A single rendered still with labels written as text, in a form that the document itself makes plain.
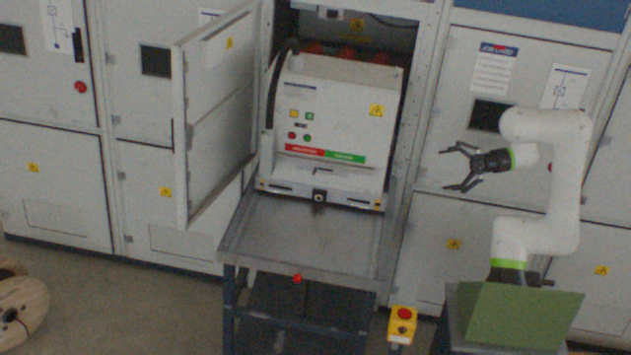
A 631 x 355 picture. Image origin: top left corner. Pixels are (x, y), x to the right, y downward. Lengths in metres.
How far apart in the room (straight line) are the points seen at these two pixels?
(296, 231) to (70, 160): 1.31
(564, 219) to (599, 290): 1.08
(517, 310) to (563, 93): 0.90
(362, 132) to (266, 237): 0.53
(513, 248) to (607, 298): 1.13
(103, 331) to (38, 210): 0.77
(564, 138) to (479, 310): 0.62
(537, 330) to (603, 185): 0.84
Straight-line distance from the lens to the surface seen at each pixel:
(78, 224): 3.45
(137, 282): 3.40
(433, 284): 3.12
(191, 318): 3.19
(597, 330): 3.41
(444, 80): 2.51
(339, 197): 2.49
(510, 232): 2.20
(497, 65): 2.49
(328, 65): 2.38
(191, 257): 3.28
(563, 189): 2.12
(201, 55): 2.16
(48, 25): 2.90
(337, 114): 2.31
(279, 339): 2.87
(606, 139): 2.71
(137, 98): 2.85
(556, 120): 2.03
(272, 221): 2.41
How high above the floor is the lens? 2.35
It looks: 34 degrees down
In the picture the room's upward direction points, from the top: 7 degrees clockwise
